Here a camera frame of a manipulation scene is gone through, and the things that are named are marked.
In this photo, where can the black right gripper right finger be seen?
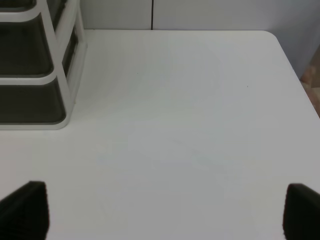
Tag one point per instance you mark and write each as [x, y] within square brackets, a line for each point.
[301, 215]

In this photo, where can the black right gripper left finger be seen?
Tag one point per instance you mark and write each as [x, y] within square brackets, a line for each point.
[24, 214]

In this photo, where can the smoky bottom drawer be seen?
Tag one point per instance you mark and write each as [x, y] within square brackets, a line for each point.
[31, 104]

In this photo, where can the smoky drawer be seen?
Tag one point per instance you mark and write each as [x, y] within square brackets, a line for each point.
[24, 49]
[13, 6]
[31, 104]

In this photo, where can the smoky middle drawer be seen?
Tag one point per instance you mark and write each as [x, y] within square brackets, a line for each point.
[24, 49]

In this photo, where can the smoky top drawer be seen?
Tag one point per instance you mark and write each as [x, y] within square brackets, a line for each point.
[13, 6]

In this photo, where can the white drawer cabinet frame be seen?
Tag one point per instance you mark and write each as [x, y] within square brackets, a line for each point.
[63, 26]

